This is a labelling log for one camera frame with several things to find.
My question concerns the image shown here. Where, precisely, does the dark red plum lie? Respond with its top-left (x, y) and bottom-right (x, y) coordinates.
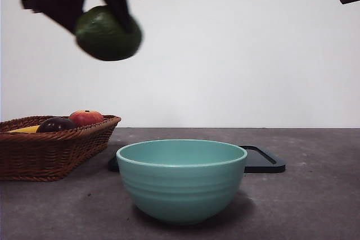
top-left (36, 117), bottom-right (77, 133)

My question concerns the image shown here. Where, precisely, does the green avocado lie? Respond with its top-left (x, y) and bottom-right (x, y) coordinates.
top-left (74, 5), bottom-right (143, 62)

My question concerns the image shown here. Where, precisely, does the black rectangular tray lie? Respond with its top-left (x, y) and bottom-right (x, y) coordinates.
top-left (108, 145), bottom-right (286, 174)

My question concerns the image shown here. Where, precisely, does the red yellow apple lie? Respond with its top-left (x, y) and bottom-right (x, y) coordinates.
top-left (69, 110), bottom-right (104, 126)

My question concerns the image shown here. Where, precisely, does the teal ceramic bowl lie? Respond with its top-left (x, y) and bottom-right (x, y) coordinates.
top-left (115, 139), bottom-right (248, 226)

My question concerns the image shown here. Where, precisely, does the yellow banana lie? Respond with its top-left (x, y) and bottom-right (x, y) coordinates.
top-left (7, 125), bottom-right (41, 134)

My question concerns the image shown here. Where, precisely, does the brown wicker basket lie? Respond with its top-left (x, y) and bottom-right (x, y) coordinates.
top-left (0, 115), bottom-right (122, 182)

